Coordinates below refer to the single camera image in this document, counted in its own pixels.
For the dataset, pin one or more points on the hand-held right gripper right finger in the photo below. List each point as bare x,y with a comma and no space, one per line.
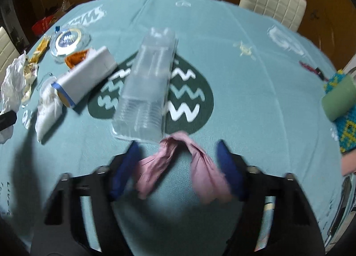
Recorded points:
230,174

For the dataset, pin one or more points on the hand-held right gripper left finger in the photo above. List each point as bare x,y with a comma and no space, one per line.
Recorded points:
125,169

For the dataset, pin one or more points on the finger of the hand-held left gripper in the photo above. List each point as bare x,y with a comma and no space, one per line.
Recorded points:
7,119

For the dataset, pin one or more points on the pink paper napkin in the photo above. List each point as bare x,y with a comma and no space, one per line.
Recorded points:
205,172

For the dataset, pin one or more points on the yellow snack wrapper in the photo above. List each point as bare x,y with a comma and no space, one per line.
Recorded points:
41,47

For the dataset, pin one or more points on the white crumpled plastic bag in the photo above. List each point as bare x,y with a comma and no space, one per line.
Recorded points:
47,111
11,83

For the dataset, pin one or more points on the gold foil wrapper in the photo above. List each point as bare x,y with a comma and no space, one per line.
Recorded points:
30,72

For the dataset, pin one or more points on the teal printed tablecloth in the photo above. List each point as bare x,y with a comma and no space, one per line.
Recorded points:
236,105

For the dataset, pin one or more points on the clear plastic blister package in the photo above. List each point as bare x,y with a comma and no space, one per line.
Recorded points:
147,83

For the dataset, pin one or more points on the white carton with blue tape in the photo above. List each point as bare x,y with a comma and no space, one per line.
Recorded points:
86,75

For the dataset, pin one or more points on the orange crumpled wrapper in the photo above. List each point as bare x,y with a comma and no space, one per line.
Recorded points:
75,58

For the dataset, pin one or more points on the clear round lid blue label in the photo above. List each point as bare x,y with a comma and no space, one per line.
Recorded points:
66,40

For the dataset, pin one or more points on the red bag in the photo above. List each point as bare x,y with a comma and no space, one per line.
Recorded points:
43,25

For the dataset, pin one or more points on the blue crumpled snack wrapper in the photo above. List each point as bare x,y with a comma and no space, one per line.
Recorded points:
57,29

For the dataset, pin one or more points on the blue yellow knitted cloth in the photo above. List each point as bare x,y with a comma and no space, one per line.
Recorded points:
347,133

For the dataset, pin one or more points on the green foam roll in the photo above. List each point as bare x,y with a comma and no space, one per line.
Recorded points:
339,100

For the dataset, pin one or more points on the red black small wrapper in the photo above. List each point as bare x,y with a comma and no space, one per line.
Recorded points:
311,69

